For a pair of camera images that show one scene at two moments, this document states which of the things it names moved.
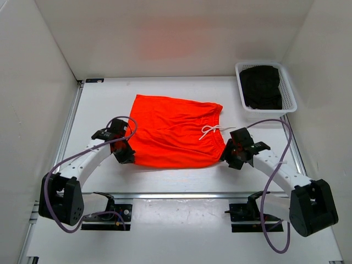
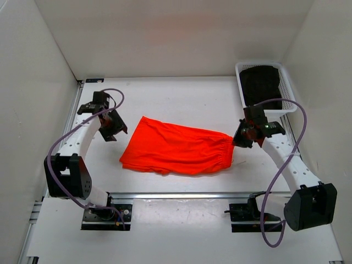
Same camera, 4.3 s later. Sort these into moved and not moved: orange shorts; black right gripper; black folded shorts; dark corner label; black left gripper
Moved: black left gripper; black right gripper; orange shorts
Not moved: black folded shorts; dark corner label
